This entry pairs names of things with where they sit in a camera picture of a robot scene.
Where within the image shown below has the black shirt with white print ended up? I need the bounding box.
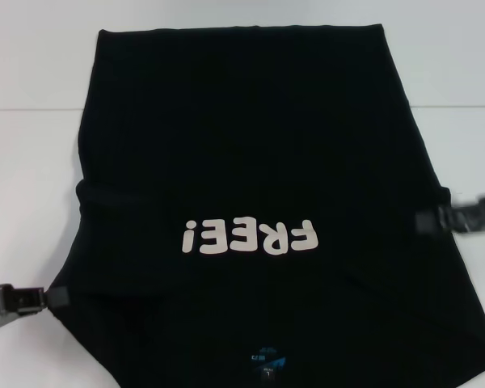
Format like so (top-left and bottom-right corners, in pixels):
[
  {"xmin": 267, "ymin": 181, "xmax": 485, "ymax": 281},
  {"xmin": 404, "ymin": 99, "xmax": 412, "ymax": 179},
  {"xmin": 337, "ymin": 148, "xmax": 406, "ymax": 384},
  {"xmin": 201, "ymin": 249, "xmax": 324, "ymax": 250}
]
[{"xmin": 50, "ymin": 24, "xmax": 485, "ymax": 388}]

